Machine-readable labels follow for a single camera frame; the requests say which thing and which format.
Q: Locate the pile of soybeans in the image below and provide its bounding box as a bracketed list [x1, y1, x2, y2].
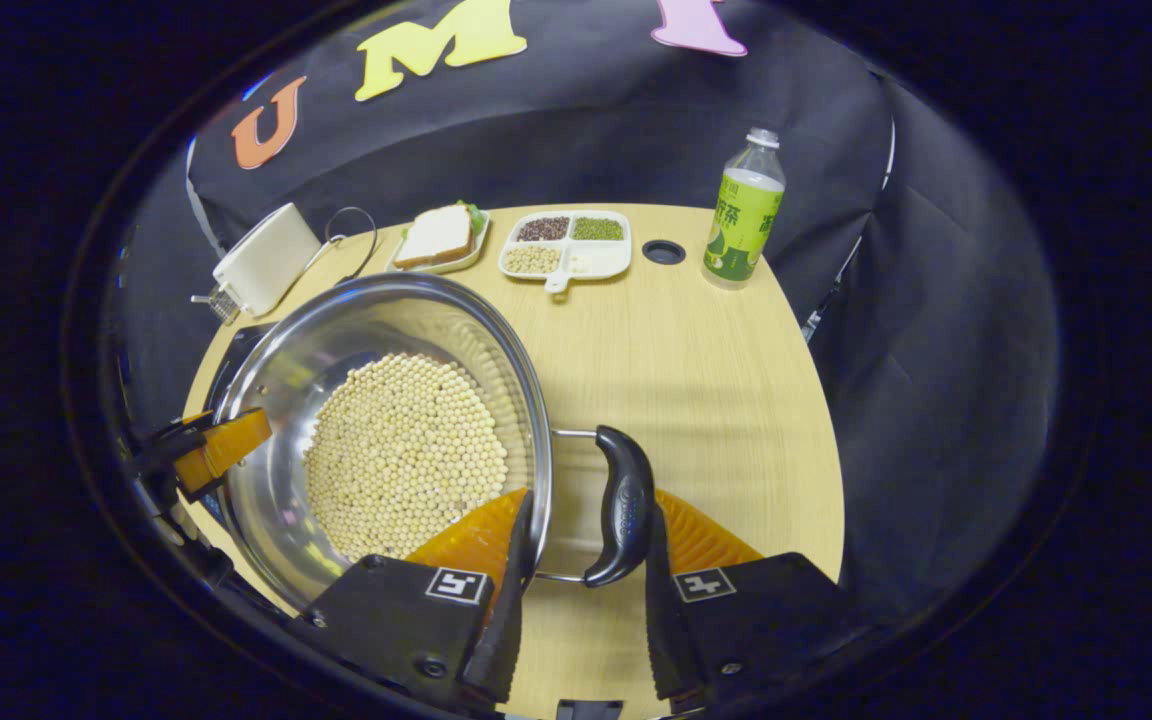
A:
[302, 352, 510, 563]

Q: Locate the stainless steel pot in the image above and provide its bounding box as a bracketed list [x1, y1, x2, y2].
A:
[211, 272, 657, 613]

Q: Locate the white toaster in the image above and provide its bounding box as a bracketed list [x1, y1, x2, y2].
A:
[212, 203, 323, 318]

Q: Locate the black induction cooktop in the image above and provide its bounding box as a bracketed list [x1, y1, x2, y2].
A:
[198, 320, 282, 416]

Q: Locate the black power cable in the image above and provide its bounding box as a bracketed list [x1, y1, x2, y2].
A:
[321, 206, 379, 286]

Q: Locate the white rectangular plate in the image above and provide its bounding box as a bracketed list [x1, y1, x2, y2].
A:
[386, 205, 492, 276]

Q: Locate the sandwich with lettuce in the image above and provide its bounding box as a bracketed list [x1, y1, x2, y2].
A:
[394, 203, 485, 269]

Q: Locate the green tea bottle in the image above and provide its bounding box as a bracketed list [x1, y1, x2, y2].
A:
[702, 127, 787, 291]

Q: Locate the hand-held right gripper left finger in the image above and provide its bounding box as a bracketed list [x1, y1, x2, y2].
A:
[301, 487, 535, 711]

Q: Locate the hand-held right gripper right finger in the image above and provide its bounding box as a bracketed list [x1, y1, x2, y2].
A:
[644, 488, 862, 706]

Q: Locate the white divided dish with beans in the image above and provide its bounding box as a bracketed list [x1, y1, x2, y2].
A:
[498, 209, 633, 294]

